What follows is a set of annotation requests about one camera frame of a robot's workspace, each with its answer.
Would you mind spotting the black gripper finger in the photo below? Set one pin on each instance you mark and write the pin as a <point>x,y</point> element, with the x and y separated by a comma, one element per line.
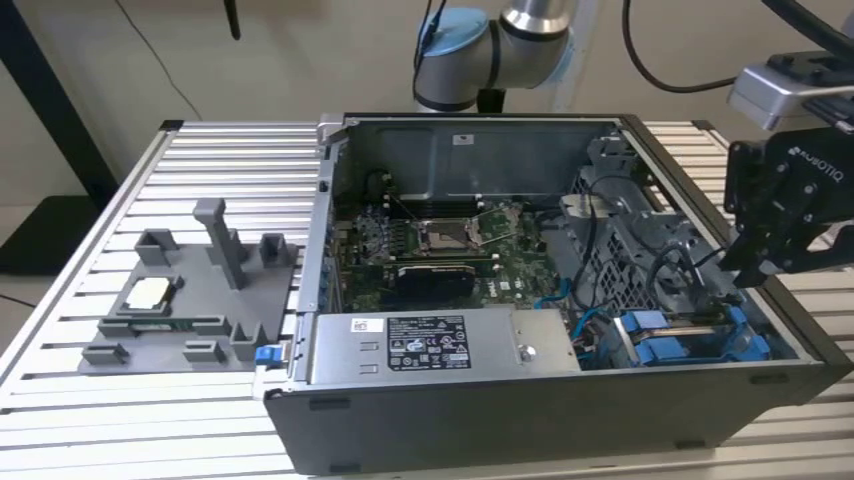
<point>741,175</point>
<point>794,255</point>

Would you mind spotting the hard disk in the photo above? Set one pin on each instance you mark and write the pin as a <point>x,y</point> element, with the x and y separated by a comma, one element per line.
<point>687,325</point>

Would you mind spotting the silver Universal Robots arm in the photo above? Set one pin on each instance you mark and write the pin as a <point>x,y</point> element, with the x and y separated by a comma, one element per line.
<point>467,65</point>

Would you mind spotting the grey disk bay cage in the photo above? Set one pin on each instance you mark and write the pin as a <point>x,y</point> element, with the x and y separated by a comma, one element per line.
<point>634,225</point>

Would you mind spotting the blue disk carrier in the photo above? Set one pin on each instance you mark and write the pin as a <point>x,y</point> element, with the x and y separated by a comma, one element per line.
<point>667,352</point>

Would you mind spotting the green motherboard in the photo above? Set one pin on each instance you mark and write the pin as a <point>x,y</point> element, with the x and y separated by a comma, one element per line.
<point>514,270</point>

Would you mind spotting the CPU socket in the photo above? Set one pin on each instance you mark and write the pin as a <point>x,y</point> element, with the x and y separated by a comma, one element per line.
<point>446,235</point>

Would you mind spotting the black graphics card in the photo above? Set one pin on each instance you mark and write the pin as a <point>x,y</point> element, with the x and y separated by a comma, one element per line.
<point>434,285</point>

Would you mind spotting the silver power supply unit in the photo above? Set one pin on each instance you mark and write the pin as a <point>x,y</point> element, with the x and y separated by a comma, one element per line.
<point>467,345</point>

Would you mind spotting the black open PC case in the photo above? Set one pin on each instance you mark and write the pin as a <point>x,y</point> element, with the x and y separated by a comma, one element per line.
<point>507,425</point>

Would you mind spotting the blue case latch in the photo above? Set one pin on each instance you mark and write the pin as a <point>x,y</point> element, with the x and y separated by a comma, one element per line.
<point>266,356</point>

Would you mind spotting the black hanging rod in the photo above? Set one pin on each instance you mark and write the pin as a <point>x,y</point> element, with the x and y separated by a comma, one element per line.
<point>231,20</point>

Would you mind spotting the grey parts rack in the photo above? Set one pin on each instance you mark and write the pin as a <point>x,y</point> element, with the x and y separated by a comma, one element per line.
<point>200,310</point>

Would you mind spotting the silver CPU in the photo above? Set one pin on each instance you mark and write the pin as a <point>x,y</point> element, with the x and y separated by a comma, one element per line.
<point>148,294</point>

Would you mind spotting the green RAM stick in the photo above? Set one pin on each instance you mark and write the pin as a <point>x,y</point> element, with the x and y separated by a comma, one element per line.
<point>160,326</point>

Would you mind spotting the black stand with pole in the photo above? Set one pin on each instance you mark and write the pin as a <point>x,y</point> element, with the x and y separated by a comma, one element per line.
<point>40,100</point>

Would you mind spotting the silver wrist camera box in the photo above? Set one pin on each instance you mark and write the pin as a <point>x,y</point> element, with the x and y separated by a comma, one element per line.
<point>767,92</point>

